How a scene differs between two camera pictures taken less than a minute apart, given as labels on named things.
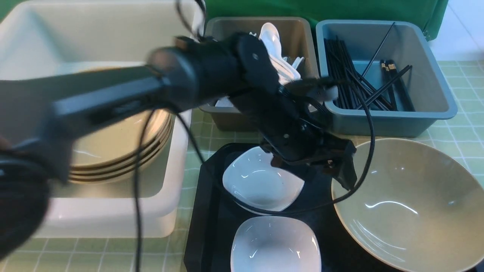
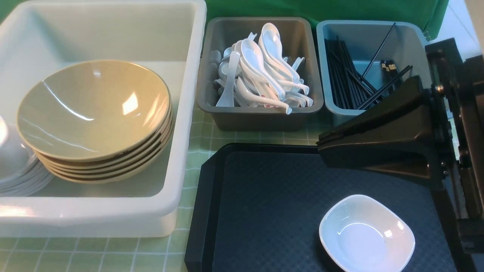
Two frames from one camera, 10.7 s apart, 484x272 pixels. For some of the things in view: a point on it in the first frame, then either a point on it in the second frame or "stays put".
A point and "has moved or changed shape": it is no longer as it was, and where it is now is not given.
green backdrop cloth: x=431 y=14 stays put
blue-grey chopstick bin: x=388 y=67 stays put
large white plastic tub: x=36 y=36 stays put
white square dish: x=275 y=243 → x=361 y=234
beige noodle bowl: x=422 y=210 has moved or changed shape
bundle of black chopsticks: x=389 y=92 stays put
